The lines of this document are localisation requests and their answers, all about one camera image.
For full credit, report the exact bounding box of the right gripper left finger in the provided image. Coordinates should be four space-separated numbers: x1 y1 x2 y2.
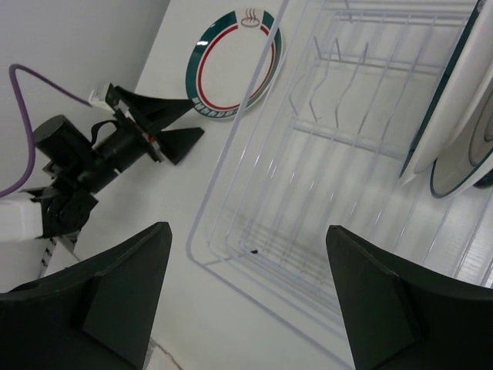
1 222 173 369

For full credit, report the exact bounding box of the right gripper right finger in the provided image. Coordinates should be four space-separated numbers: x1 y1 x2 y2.
326 225 492 369

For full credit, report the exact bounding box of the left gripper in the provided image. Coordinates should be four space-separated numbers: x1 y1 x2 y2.
90 86 204 173

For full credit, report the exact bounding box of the green red rimmed plate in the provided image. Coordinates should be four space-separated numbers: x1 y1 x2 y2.
185 8 274 119
399 1 492 185

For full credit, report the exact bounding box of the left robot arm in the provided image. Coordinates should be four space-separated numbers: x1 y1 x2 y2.
1 82 204 242

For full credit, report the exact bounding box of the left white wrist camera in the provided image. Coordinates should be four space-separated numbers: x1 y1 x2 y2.
88 82 115 113

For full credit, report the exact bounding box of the white wire dish rack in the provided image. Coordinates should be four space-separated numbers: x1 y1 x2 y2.
186 1 492 369

